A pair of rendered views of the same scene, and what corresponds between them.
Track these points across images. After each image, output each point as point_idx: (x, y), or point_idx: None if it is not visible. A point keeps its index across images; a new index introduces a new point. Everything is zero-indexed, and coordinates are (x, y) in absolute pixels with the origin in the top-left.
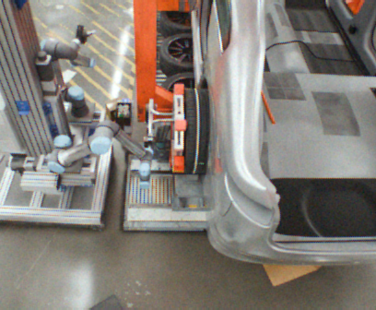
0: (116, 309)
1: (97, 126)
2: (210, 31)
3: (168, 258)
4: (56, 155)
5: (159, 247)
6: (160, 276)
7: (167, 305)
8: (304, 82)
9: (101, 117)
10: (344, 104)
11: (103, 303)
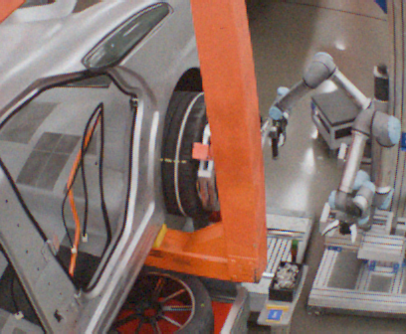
0: (329, 113)
1: (325, 66)
2: (149, 63)
3: (271, 187)
4: (372, 101)
5: (277, 199)
6: (284, 174)
7: (285, 152)
8: (20, 159)
9: (326, 209)
10: (13, 125)
11: (340, 118)
